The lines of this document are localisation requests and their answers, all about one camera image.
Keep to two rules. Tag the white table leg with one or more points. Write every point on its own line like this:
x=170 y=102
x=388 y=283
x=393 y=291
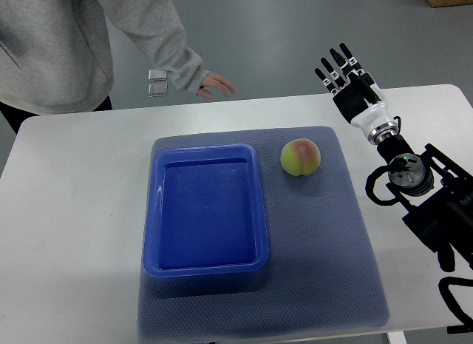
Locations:
x=396 y=337

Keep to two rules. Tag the blue grey mesh mat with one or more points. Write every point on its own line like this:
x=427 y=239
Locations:
x=321 y=272

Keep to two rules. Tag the grey sweatshirt person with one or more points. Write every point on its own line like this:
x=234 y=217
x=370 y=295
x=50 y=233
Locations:
x=56 y=56

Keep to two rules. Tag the person's bare hand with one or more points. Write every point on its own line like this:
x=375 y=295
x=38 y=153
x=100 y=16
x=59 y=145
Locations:
x=218 y=82

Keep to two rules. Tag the yellow red peach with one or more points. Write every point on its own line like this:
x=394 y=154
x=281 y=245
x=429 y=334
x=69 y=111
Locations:
x=300 y=157

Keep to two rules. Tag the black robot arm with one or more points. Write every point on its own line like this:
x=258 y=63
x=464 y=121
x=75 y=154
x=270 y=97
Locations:
x=437 y=195

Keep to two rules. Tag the upper metal floor plate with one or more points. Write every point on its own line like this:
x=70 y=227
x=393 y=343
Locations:
x=157 y=75

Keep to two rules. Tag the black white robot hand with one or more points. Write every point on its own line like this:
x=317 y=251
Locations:
x=357 y=96

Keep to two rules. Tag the blue plastic tray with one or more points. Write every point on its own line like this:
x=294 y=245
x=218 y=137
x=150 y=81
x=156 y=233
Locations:
x=205 y=213

